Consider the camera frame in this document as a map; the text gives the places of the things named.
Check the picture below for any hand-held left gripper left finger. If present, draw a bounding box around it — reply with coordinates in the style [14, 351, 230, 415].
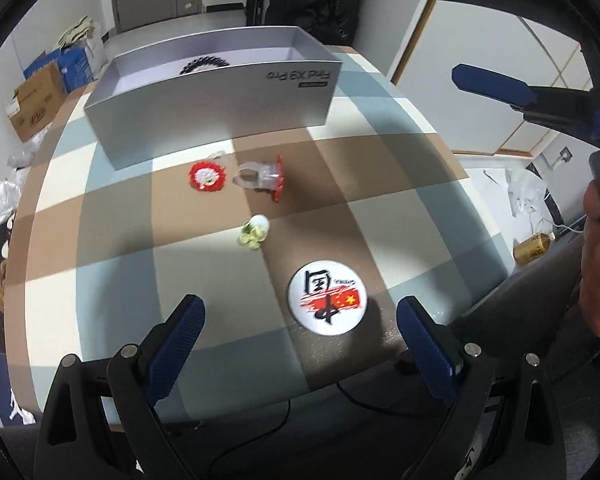
[32, 294, 206, 480]

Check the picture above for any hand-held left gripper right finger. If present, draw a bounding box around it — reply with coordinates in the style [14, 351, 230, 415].
[396, 296, 567, 480]

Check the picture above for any round white badge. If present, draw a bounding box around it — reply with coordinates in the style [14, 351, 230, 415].
[287, 259, 368, 333]

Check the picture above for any silver cardboard box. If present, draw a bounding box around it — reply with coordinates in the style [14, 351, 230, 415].
[82, 26, 338, 171]

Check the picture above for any black bead bracelet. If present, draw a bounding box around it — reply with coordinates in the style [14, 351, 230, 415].
[179, 55, 229, 75]

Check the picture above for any white wardrobe with wood trim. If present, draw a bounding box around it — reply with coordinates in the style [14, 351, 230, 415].
[390, 0, 600, 156]

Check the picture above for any white plastic bag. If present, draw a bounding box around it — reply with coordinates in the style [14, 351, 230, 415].
[482, 165, 556, 233]

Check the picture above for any yellow drink bottle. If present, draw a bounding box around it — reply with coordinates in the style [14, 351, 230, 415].
[512, 232, 556, 266]

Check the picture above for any blue paper bag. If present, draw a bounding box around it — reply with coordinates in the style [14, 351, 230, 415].
[0, 350, 38, 426]

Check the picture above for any grey plastic parcel bag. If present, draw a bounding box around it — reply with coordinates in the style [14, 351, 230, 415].
[0, 140, 36, 221]

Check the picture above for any brown cardboard box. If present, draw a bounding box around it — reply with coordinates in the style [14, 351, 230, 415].
[6, 61, 67, 142]

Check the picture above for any blue cardboard box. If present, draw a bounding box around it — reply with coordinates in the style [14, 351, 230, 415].
[22, 42, 98, 93]

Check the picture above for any white sack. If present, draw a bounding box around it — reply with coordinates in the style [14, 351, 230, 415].
[82, 35, 107, 68]

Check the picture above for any cream clothes pile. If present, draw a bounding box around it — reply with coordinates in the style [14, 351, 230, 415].
[57, 16, 98, 48]

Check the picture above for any black cable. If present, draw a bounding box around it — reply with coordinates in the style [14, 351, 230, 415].
[170, 380, 448, 478]

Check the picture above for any yellow green flower ring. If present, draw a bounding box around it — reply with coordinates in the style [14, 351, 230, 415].
[237, 214, 271, 250]

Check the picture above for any red flower ring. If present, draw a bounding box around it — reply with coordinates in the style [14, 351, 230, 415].
[188, 150, 229, 194]

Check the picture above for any clear ring with red rim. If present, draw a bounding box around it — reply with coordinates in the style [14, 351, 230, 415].
[232, 155, 287, 204]

